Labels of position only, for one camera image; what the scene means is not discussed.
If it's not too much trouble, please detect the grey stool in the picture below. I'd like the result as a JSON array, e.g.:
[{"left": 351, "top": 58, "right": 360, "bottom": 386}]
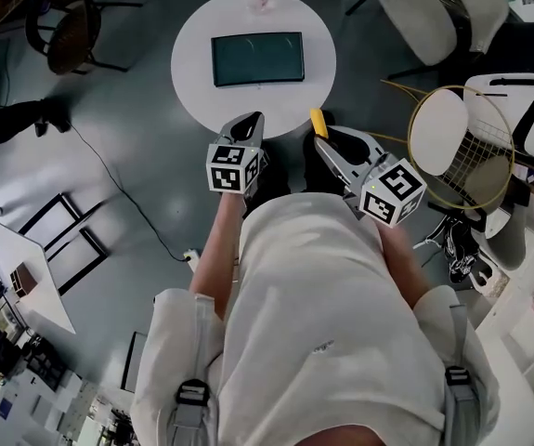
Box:
[{"left": 462, "top": 154, "right": 528, "bottom": 271}]

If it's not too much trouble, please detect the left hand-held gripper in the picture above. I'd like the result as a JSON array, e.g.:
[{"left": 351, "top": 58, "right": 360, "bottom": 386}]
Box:
[{"left": 205, "top": 111, "right": 271, "bottom": 203}]

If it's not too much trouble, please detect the grey right backpack strap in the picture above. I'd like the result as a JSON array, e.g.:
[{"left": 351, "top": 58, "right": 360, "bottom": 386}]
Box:
[{"left": 441, "top": 302, "right": 478, "bottom": 436}]

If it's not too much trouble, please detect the dark green drawer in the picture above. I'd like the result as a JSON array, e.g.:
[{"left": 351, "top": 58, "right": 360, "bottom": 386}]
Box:
[{"left": 210, "top": 31, "right": 306, "bottom": 88}]

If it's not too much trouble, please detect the black floor cable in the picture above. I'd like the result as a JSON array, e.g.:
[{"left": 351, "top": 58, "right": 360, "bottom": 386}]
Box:
[{"left": 65, "top": 122, "right": 189, "bottom": 263}]

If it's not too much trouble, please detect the person's white shirt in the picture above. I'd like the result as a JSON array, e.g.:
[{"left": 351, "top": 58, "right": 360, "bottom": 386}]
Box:
[{"left": 128, "top": 191, "right": 501, "bottom": 446}]

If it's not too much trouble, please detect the round white table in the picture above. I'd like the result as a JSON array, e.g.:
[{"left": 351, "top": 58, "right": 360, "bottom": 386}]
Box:
[{"left": 170, "top": 0, "right": 338, "bottom": 141}]

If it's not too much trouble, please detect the grey left backpack strap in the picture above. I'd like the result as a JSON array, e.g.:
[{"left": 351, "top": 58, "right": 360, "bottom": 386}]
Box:
[{"left": 171, "top": 295, "right": 218, "bottom": 432}]

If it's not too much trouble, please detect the brown wooden box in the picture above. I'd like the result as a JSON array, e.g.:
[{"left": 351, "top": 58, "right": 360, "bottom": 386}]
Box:
[{"left": 9, "top": 261, "right": 38, "bottom": 295}]

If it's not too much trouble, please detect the yellow badminton racket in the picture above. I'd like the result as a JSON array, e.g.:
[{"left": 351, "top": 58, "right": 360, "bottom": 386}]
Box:
[{"left": 380, "top": 78, "right": 516, "bottom": 211}]

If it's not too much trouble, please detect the grey backpack strap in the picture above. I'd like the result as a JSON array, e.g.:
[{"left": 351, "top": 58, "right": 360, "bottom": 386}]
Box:
[
  {"left": 441, "top": 302, "right": 478, "bottom": 436},
  {"left": 171, "top": 295, "right": 218, "bottom": 432}
]

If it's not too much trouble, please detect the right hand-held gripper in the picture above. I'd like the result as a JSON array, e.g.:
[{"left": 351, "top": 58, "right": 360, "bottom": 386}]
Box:
[{"left": 313, "top": 125, "right": 428, "bottom": 230}]

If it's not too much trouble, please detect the person's right forearm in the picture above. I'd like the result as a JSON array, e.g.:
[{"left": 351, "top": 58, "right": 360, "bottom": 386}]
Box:
[{"left": 376, "top": 220, "right": 431, "bottom": 311}]

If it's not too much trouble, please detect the brown wicker chair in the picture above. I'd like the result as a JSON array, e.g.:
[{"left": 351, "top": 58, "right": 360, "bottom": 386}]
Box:
[{"left": 23, "top": 0, "right": 144, "bottom": 76}]

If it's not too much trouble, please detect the person's left black shoe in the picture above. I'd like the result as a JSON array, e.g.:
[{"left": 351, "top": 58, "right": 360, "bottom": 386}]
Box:
[{"left": 245, "top": 145, "right": 292, "bottom": 214}]

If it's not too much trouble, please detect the person's left forearm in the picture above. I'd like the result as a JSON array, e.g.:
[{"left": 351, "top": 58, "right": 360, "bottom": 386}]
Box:
[{"left": 189, "top": 191, "right": 250, "bottom": 321}]

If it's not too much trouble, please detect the white shelf unit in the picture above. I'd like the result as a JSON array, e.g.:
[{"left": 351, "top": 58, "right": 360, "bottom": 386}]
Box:
[{"left": 474, "top": 224, "right": 534, "bottom": 419}]

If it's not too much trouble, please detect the person's right black shoe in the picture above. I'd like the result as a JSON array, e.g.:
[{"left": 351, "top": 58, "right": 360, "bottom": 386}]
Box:
[{"left": 302, "top": 122, "right": 345, "bottom": 195}]

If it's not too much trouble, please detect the white cushioned black-frame chair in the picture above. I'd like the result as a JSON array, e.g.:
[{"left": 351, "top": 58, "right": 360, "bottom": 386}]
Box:
[{"left": 344, "top": 0, "right": 510, "bottom": 81}]

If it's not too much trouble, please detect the black flat panel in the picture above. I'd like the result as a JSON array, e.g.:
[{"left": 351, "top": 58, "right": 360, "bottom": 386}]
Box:
[{"left": 120, "top": 331, "right": 150, "bottom": 395}]

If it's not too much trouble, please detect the white oval chair cushion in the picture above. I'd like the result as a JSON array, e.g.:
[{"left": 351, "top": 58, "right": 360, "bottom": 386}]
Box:
[{"left": 408, "top": 87, "right": 470, "bottom": 177}]

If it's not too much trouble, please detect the person's black shoe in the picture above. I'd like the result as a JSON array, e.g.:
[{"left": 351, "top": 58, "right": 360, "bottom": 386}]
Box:
[
  {"left": 245, "top": 145, "right": 292, "bottom": 214},
  {"left": 302, "top": 122, "right": 345, "bottom": 195}
]

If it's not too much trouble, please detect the yellow-handled screwdriver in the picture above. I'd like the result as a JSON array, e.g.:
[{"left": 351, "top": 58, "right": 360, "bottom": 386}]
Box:
[{"left": 309, "top": 107, "right": 330, "bottom": 140}]

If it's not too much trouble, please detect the white desk with black frame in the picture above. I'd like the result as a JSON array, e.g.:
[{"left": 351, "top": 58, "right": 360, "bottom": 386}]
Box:
[{"left": 0, "top": 191, "right": 111, "bottom": 335}]

